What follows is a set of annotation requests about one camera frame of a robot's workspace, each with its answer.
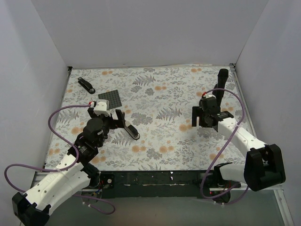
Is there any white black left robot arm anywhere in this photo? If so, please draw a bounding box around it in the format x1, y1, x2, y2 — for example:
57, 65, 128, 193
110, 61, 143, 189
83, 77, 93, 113
12, 103, 140, 226

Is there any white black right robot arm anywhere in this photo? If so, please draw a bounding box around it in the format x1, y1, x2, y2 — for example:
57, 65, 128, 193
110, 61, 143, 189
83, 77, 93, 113
192, 95, 286, 191

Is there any black stapler at back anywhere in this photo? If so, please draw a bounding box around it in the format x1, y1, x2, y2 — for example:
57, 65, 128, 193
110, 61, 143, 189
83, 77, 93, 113
78, 77, 95, 94

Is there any dark grey studded baseplate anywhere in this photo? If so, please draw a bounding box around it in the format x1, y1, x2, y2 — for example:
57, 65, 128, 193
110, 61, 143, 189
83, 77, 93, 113
98, 89, 122, 110

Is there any black microphone on stand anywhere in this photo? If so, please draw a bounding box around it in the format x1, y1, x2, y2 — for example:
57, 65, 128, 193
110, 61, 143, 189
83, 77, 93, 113
212, 68, 229, 106

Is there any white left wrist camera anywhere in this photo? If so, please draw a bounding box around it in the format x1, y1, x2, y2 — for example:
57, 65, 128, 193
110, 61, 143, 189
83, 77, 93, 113
94, 99, 111, 117

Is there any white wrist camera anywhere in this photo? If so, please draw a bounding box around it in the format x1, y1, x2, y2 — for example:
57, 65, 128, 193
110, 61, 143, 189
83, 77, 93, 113
94, 99, 111, 117
202, 92, 213, 99

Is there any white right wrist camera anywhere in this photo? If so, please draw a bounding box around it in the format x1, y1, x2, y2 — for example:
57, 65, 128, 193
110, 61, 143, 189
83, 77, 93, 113
202, 92, 213, 99

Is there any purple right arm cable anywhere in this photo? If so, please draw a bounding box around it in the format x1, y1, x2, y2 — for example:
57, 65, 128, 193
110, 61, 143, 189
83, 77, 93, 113
198, 88, 250, 205

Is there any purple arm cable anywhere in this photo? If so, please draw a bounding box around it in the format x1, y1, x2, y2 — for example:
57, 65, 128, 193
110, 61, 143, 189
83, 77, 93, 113
4, 101, 116, 215
198, 88, 250, 205

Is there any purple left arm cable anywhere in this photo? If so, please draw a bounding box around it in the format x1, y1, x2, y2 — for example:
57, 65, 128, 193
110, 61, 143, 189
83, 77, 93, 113
4, 101, 116, 215

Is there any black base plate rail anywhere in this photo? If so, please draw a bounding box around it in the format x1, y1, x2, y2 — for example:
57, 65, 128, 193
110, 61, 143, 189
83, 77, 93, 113
98, 170, 205, 198

